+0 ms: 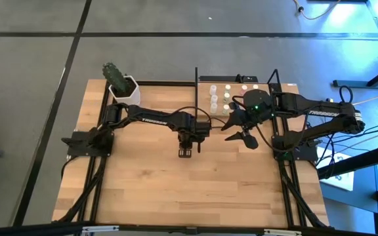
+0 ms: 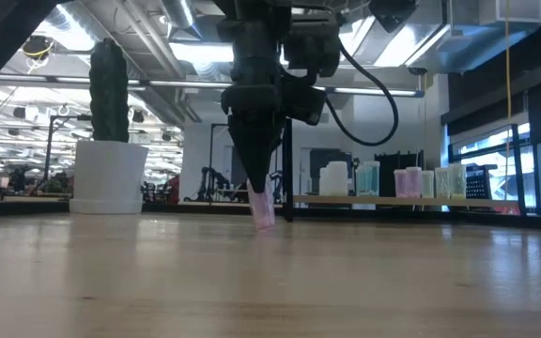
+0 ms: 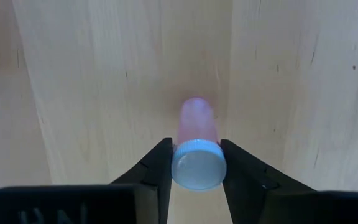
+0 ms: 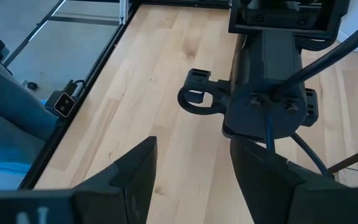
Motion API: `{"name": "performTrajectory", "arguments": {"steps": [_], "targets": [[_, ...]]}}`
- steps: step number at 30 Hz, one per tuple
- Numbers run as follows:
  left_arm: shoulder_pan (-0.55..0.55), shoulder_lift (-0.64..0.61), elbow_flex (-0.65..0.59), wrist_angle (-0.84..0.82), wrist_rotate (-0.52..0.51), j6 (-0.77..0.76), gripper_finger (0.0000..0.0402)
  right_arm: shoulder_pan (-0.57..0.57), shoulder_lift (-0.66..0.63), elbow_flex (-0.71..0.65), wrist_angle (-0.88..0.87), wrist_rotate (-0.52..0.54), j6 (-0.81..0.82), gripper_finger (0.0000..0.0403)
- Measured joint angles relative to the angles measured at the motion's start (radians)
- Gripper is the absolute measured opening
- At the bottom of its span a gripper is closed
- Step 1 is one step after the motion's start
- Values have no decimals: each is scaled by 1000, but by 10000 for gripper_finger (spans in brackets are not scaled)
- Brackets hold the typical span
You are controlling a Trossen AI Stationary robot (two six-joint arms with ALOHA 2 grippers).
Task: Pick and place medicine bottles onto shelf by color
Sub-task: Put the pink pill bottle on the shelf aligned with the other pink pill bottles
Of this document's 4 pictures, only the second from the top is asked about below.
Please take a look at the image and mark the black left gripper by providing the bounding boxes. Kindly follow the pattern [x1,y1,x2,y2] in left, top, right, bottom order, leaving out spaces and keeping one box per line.
[218,0,342,182]

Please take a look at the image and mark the black shelf side panel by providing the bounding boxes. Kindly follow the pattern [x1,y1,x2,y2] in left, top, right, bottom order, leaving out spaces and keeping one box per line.
[282,116,295,223]

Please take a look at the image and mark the wooden shelf board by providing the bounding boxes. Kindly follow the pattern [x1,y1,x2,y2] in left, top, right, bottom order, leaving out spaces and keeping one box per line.
[292,195,521,209]

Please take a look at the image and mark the red object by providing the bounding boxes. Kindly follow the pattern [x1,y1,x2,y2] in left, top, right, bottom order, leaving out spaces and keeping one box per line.
[165,174,181,204]

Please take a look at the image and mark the fluorescent light tube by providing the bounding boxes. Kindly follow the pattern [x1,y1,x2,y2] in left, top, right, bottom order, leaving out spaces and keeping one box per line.
[331,86,425,99]

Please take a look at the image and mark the white hexagonal plant pot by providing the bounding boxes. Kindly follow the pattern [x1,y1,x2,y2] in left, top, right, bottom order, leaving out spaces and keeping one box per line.
[68,139,150,216]

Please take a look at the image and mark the green cactus plant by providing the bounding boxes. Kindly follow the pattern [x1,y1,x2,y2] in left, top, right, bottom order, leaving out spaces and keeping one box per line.
[87,37,131,145]

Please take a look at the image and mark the black ceiling lamp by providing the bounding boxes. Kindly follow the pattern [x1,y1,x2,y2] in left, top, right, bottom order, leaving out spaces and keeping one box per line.
[21,35,56,63]

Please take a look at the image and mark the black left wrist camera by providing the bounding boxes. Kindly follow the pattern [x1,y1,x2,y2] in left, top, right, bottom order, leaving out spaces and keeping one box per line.
[282,79,328,127]

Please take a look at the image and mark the black left camera cable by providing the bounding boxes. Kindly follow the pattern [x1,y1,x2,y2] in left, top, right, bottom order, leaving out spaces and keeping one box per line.
[324,39,401,147]

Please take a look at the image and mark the silver ventilation duct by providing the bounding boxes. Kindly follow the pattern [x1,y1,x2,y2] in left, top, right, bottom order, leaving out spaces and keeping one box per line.
[345,0,541,75]

